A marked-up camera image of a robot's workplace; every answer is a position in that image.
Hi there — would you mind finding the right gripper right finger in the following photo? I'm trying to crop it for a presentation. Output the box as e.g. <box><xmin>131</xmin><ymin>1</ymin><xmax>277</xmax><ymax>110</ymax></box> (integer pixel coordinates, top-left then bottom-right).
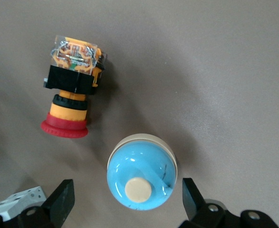
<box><xmin>179</xmin><ymin>178</ymin><xmax>279</xmax><ymax>228</ymax></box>

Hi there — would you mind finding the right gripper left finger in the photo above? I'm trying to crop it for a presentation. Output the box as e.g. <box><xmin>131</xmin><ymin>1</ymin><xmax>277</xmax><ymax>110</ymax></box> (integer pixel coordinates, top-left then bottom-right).
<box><xmin>0</xmin><ymin>179</ymin><xmax>75</xmax><ymax>228</ymax></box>

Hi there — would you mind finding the blue call bell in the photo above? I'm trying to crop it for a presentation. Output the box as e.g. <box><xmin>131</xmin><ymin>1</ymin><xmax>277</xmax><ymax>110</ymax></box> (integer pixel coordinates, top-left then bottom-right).
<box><xmin>106</xmin><ymin>133</ymin><xmax>178</xmax><ymax>211</ymax></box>

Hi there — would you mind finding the orange emergency stop button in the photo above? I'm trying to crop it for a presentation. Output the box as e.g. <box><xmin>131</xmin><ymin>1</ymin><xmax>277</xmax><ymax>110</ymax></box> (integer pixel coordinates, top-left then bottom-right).
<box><xmin>40</xmin><ymin>35</ymin><xmax>108</xmax><ymax>139</ymax></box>

